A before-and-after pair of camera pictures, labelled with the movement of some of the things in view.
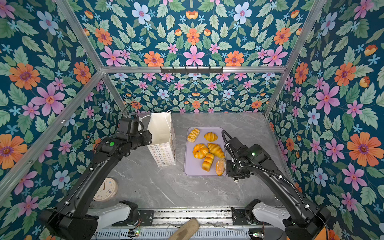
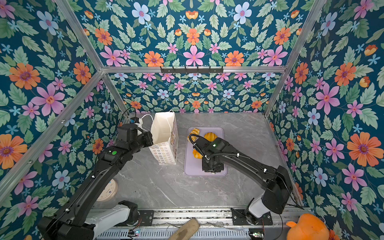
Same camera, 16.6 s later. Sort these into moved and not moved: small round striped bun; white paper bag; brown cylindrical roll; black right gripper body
Moved: black right gripper body
Not moved: white paper bag; brown cylindrical roll; small round striped bun
